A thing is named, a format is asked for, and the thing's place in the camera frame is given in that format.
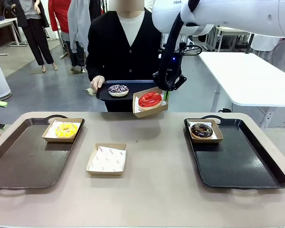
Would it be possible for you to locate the small white background table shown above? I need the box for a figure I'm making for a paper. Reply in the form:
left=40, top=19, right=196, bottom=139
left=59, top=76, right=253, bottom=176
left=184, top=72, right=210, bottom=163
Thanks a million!
left=0, top=18, right=22, bottom=57

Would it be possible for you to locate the small black serving tray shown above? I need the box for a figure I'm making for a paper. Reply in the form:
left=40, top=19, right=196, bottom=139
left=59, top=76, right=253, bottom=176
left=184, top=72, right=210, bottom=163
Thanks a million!
left=96, top=80, right=161, bottom=102

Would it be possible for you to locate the chocolate glazed donut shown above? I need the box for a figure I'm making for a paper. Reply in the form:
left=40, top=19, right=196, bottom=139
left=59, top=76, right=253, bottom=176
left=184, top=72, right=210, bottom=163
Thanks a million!
left=190, top=123, right=214, bottom=139

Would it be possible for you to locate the white sprinkled chocolate donut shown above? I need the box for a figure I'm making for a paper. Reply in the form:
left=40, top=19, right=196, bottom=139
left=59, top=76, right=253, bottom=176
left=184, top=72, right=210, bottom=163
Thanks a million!
left=108, top=84, right=130, bottom=97

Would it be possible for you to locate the grey background workbench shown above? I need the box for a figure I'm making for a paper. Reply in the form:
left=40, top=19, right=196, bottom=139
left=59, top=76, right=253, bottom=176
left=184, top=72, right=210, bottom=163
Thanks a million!
left=213, top=25, right=255, bottom=53

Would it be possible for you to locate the mannequin in black jacket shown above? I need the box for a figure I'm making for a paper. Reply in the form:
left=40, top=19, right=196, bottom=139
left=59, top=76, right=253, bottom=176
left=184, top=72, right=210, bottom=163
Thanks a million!
left=3, top=0, right=59, bottom=73

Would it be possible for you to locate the large white table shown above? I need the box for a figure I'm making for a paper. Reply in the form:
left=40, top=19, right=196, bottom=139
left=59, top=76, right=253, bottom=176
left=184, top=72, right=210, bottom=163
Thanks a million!
left=198, top=51, right=285, bottom=130

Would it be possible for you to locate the person right forearm black sleeve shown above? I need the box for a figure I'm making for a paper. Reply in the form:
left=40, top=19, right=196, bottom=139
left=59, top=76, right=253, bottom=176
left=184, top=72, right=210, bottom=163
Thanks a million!
left=85, top=46, right=105, bottom=80

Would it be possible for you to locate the black hanging garment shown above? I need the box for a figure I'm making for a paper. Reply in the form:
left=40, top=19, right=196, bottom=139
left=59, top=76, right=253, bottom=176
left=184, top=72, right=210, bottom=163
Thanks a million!
left=90, top=0, right=109, bottom=16

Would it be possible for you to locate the red glazed donut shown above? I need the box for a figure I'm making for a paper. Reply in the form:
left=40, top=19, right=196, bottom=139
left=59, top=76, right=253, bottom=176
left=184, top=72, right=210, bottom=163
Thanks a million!
left=138, top=91, right=162, bottom=111

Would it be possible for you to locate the grey hanging garment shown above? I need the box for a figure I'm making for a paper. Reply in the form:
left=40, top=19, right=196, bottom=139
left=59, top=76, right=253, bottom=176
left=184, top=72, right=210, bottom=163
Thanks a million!
left=67, top=0, right=92, bottom=54

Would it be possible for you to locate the white red-printed paper liner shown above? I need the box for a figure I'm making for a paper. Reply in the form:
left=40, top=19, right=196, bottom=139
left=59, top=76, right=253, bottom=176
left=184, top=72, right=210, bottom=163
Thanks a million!
left=134, top=89, right=167, bottom=112
left=190, top=121, right=220, bottom=140
left=47, top=120, right=81, bottom=139
left=88, top=146, right=126, bottom=172

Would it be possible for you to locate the person in black cardigan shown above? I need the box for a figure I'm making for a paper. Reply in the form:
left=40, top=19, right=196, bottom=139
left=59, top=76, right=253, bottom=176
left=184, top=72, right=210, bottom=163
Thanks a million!
left=85, top=0, right=164, bottom=113

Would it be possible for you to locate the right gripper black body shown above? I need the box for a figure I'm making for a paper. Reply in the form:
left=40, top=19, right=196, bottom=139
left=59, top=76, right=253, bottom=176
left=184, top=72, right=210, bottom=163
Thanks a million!
left=167, top=43, right=182, bottom=90

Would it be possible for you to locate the red hanging garment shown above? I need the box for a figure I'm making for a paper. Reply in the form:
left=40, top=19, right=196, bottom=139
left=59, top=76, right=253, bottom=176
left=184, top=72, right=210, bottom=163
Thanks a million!
left=48, top=0, right=71, bottom=34

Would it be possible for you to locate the large brown serving tray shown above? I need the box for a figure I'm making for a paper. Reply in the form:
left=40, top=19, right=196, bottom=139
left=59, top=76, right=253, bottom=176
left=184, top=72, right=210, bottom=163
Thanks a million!
left=0, top=114, right=86, bottom=190

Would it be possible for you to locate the person right hand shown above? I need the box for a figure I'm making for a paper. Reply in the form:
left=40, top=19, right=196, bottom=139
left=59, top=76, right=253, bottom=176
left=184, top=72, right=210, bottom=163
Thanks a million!
left=90, top=75, right=105, bottom=92

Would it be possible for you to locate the square brown cardboard box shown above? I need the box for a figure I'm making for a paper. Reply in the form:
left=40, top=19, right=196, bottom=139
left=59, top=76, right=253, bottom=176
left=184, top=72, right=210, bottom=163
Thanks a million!
left=132, top=86, right=169, bottom=119
left=189, top=119, right=224, bottom=144
left=86, top=142, right=128, bottom=176
left=42, top=118, right=83, bottom=143

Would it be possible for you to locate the yellow glazed donut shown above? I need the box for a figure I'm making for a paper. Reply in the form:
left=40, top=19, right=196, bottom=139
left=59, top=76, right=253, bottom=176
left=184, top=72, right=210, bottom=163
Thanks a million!
left=55, top=122, right=78, bottom=138

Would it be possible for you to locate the large black serving tray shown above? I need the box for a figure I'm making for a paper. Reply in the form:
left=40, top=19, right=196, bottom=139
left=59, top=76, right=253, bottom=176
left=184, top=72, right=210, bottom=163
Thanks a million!
left=184, top=115, right=285, bottom=190

